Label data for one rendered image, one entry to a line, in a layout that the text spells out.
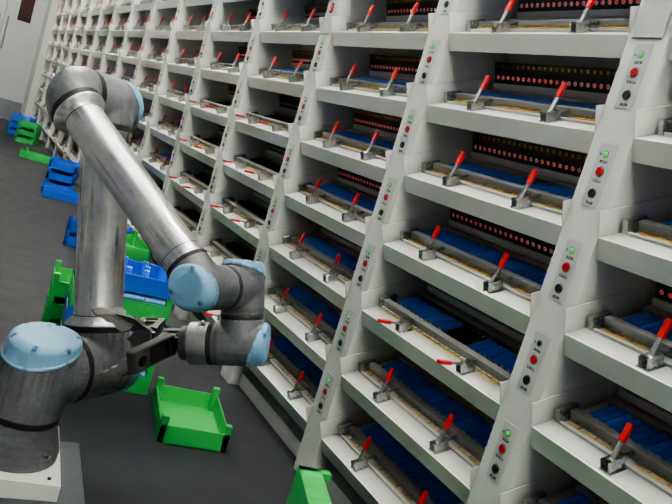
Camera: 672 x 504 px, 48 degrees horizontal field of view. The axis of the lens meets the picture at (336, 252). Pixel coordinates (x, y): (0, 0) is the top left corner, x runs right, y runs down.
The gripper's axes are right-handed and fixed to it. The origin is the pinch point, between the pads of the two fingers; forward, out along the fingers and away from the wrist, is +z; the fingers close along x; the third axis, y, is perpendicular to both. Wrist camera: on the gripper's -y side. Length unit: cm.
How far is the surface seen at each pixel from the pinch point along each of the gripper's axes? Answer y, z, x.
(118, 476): 17.2, 4.1, -41.8
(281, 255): 102, -24, -8
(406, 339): 32, -66, -9
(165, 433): 43, 0, -44
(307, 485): 3, -45, -33
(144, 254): 187, 54, -32
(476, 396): 7, -81, -12
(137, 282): 72, 16, -9
